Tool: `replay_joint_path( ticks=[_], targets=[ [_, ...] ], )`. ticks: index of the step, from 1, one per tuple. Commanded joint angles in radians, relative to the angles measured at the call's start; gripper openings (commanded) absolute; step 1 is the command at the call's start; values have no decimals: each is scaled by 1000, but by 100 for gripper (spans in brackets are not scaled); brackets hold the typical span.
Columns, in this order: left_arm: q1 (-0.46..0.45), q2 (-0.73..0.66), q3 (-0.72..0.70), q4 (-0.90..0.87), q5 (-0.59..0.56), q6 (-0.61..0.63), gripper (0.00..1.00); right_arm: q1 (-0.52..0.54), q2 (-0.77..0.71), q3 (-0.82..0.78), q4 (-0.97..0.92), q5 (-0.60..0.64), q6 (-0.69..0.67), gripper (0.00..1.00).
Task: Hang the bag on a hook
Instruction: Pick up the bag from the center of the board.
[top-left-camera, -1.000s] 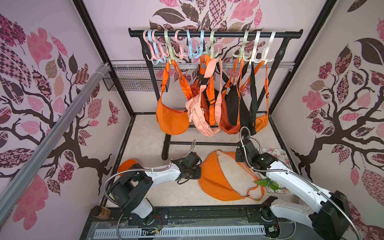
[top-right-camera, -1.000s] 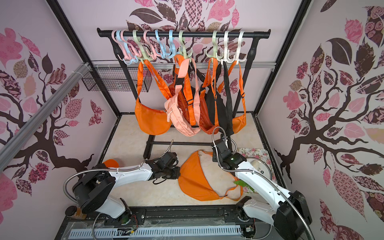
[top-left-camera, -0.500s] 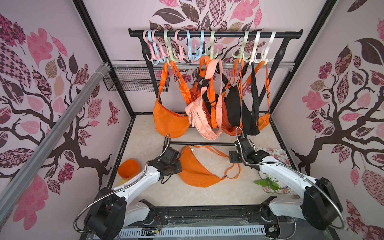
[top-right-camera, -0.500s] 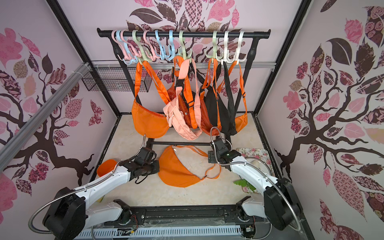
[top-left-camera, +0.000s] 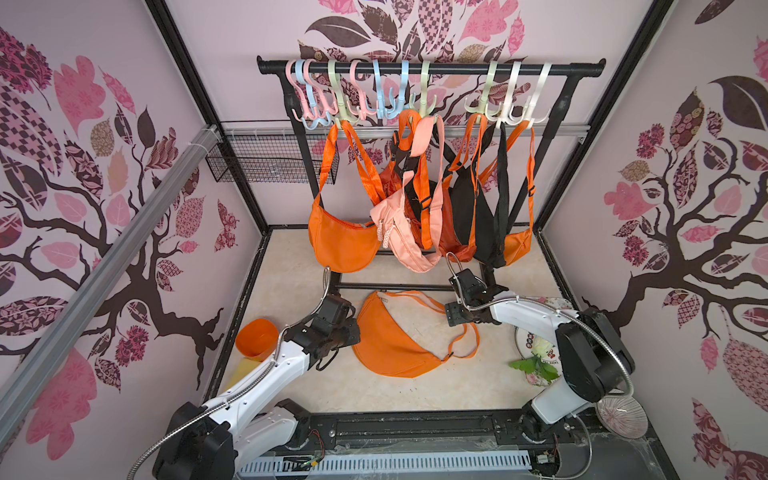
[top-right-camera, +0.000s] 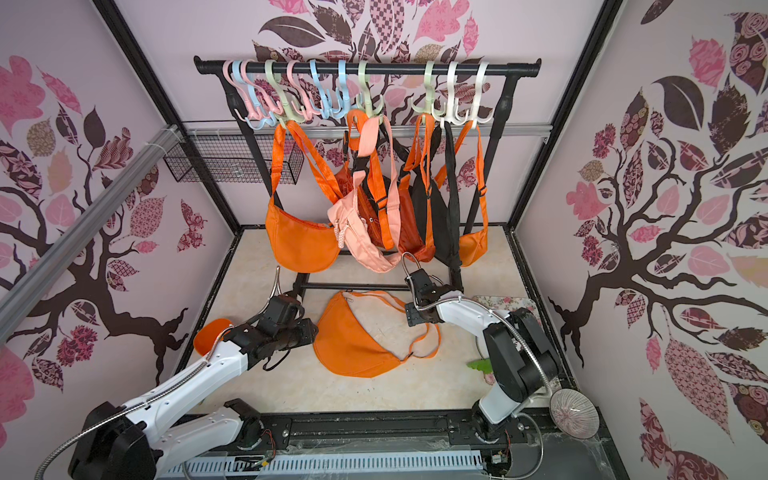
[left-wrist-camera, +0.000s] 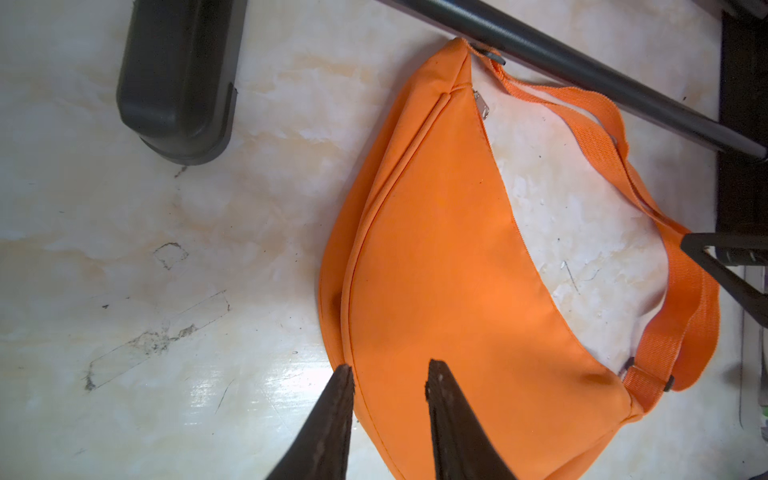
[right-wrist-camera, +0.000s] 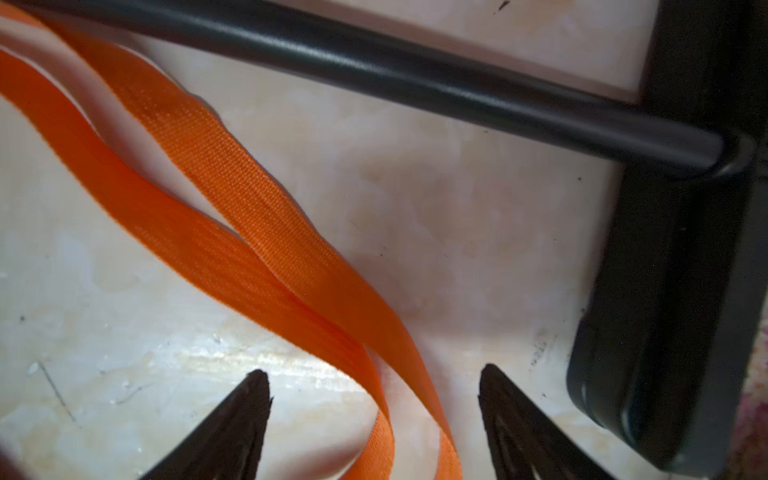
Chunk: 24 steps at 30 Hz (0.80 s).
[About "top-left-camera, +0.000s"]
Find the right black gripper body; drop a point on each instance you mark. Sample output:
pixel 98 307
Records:
pixel 459 309

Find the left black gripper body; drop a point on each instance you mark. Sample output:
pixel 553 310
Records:
pixel 347 335

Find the orange zip waist bag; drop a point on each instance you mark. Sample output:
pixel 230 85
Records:
pixel 461 188

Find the bright orange crescent bag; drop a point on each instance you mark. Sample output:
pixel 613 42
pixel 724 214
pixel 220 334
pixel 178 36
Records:
pixel 341 246

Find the orange sling bag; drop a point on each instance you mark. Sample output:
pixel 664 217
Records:
pixel 516 245

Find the pink waist bag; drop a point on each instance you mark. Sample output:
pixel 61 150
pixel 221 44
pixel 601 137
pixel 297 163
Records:
pixel 394 230

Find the black sling bag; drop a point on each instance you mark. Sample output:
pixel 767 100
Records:
pixel 492 226

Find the dark orange waist bag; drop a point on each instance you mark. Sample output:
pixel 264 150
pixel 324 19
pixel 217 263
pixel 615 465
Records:
pixel 420 130

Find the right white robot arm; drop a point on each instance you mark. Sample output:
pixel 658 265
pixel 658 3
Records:
pixel 595 363

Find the white hook left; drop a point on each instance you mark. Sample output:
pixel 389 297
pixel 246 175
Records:
pixel 503 117

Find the white hook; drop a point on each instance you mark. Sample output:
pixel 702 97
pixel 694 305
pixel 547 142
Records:
pixel 503 117
pixel 529 107

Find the blue hook left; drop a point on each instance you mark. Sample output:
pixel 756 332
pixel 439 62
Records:
pixel 311 112

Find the green hook middle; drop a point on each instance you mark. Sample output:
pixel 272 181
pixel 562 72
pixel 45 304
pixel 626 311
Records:
pixel 427 104

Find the green hook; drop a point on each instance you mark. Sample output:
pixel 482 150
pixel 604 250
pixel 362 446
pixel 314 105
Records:
pixel 343 113
pixel 427 104
pixel 481 107

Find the green hook right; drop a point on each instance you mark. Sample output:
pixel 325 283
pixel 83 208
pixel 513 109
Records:
pixel 481 107

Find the white hook right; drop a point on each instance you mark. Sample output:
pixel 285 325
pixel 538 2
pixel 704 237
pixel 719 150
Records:
pixel 529 107

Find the green hook left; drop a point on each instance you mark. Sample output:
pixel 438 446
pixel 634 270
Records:
pixel 343 113

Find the pink hook far left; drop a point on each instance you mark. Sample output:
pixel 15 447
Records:
pixel 323 103

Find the pink hook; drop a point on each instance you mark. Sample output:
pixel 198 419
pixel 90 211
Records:
pixel 364 111
pixel 323 103

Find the pink hook middle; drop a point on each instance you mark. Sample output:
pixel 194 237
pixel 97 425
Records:
pixel 364 111

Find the orange plastic bowl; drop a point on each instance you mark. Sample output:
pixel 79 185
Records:
pixel 257 340

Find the white artificial flower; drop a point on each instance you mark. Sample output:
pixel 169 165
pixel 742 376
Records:
pixel 540 367

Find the black clothes rack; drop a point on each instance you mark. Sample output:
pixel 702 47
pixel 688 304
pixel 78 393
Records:
pixel 572 72

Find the grey aluminium beam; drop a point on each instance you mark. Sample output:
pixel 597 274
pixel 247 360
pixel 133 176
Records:
pixel 25 385

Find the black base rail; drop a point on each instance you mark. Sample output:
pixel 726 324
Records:
pixel 506 427

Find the white slotted cable duct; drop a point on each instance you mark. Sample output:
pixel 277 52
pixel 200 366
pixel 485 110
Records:
pixel 393 463

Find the black wire basket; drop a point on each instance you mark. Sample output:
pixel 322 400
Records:
pixel 263 158

